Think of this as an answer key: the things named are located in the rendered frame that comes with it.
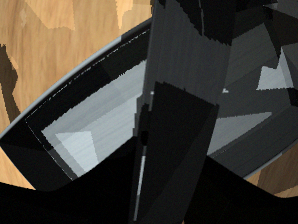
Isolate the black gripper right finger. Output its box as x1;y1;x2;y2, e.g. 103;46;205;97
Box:
184;156;298;224

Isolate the black rectangular tray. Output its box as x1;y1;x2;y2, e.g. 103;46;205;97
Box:
0;0;298;192

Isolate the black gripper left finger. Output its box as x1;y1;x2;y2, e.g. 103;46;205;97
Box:
0;136;137;224

